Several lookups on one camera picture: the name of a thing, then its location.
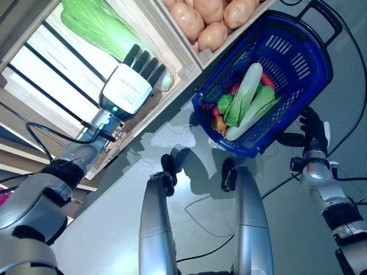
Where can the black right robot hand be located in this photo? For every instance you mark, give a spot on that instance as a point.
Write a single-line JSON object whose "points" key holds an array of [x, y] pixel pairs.
{"points": [[315, 131]]}

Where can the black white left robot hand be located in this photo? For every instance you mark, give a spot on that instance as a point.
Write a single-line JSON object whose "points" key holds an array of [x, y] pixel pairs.
{"points": [[126, 88]]}

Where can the green white napa cabbage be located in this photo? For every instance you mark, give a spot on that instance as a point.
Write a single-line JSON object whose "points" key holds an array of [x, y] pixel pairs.
{"points": [[263, 98], [243, 91], [97, 25]]}

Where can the blue plastic shopping basket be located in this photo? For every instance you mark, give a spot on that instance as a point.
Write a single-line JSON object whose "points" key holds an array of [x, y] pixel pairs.
{"points": [[309, 48]]}

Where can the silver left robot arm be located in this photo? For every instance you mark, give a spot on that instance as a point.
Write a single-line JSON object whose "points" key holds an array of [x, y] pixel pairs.
{"points": [[74, 154]]}

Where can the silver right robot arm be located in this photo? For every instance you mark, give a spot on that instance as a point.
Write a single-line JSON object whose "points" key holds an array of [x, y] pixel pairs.
{"points": [[314, 172]]}

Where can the wooden cabbage crate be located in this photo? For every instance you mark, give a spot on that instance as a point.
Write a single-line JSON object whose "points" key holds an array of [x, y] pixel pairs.
{"points": [[160, 114]]}

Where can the red carrot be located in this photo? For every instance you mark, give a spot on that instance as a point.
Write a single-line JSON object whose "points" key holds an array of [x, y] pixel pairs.
{"points": [[267, 80]]}

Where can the wooden potato crate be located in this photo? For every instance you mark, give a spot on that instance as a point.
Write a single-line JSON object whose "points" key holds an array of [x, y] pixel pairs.
{"points": [[205, 57]]}

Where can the black left robot foot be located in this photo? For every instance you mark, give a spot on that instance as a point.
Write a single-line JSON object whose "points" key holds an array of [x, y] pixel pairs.
{"points": [[167, 166]]}

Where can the black robot foot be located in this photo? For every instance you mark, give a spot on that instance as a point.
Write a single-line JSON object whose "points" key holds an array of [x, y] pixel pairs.
{"points": [[167, 166], [228, 172]]}

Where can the brown potato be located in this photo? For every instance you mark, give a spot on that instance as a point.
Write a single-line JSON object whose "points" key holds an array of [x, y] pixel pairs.
{"points": [[187, 20], [212, 36], [208, 10], [169, 2], [239, 13]]}

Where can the red tomato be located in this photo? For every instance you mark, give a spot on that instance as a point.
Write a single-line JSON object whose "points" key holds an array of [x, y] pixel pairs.
{"points": [[234, 88]]}

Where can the small red fruit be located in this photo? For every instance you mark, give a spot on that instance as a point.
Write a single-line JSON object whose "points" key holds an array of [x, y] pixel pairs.
{"points": [[215, 111]]}

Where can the round green pepper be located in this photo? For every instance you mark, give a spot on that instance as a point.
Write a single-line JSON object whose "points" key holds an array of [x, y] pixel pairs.
{"points": [[224, 103]]}

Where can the black right robot foot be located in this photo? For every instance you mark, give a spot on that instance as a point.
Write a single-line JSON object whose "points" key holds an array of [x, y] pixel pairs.
{"points": [[228, 172]]}

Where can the small orange fruit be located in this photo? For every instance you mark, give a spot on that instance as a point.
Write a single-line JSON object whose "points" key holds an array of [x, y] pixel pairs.
{"points": [[219, 123]]}

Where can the silver right robot leg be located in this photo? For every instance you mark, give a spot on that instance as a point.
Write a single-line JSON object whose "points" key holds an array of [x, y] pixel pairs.
{"points": [[250, 223]]}

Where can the purple white onion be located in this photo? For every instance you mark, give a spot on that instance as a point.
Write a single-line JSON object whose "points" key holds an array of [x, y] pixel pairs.
{"points": [[2, 197]]}

